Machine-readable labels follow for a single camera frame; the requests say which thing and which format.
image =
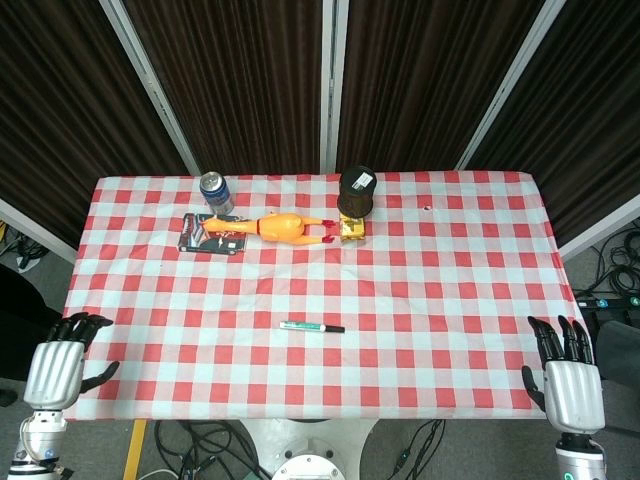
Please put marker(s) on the black power strip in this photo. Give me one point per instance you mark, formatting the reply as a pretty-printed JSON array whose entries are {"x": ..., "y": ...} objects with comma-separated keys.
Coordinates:
[{"x": 605, "y": 302}]

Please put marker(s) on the yellow rubber chicken toy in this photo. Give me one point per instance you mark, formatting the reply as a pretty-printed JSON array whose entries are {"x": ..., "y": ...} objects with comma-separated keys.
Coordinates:
[{"x": 280, "y": 228}]

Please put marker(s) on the black marker cap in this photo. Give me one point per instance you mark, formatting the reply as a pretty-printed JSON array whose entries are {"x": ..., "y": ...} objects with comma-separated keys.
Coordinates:
[{"x": 335, "y": 329}]

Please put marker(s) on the dark ribbed partition panel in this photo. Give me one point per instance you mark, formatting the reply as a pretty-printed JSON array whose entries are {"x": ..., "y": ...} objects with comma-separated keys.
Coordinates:
[
  {"x": 240, "y": 85},
  {"x": 590, "y": 125},
  {"x": 425, "y": 85},
  {"x": 60, "y": 125}
]

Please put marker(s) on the yellow floor tape strip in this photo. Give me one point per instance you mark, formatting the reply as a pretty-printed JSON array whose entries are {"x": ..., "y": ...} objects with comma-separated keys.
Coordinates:
[{"x": 135, "y": 450}]

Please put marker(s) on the aluminium partition frame post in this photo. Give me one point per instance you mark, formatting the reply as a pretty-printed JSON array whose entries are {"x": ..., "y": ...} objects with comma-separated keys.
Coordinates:
[
  {"x": 151, "y": 80},
  {"x": 334, "y": 85},
  {"x": 511, "y": 80},
  {"x": 35, "y": 230},
  {"x": 600, "y": 234}
]

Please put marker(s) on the green white marker pen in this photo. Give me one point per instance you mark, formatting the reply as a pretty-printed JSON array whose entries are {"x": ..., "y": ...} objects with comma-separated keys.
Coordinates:
[{"x": 302, "y": 326}]

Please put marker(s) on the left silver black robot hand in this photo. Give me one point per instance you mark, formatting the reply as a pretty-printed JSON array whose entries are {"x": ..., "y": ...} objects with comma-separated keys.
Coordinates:
[{"x": 52, "y": 372}]

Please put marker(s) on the black power adapter box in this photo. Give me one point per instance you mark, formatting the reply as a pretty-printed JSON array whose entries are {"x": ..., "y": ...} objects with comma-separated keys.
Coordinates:
[{"x": 612, "y": 316}]

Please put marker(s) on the red white checkered tablecloth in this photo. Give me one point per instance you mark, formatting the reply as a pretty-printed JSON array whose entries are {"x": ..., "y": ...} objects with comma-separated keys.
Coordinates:
[{"x": 320, "y": 280}]

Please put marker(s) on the blue silver drink can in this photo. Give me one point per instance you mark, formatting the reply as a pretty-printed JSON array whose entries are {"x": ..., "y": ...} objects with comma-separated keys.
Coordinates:
[{"x": 217, "y": 195}]

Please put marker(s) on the white round flange plate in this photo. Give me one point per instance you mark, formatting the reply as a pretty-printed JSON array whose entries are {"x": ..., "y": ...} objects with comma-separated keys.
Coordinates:
[{"x": 310, "y": 467}]

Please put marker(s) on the gold foil packet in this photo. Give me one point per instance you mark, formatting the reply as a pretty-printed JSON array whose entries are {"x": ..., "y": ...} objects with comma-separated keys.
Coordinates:
[{"x": 353, "y": 229}]

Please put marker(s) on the dark brown cylindrical canister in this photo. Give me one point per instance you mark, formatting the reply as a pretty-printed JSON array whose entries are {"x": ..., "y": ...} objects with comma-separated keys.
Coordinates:
[{"x": 356, "y": 197}]

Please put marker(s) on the dark printed card package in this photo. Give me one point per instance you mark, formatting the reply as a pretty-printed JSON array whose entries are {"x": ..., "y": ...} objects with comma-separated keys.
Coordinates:
[{"x": 210, "y": 242}]

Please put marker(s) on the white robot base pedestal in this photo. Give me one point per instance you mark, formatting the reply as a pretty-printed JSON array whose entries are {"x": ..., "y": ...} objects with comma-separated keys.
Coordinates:
[{"x": 265, "y": 440}]

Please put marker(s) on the person in black clothes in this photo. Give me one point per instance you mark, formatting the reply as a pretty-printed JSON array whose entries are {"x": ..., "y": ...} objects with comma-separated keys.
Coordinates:
[{"x": 20, "y": 310}]

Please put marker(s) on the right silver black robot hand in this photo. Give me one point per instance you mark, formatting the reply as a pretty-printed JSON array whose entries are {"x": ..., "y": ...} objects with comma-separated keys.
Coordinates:
[{"x": 572, "y": 395}]

